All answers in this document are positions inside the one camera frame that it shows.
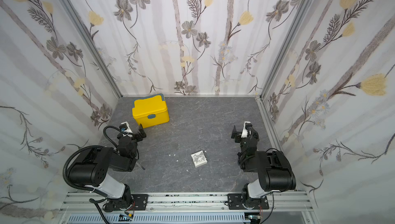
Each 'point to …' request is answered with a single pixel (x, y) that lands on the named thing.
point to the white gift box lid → (199, 158)
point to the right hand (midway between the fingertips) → (245, 125)
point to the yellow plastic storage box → (150, 110)
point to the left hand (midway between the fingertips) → (134, 125)
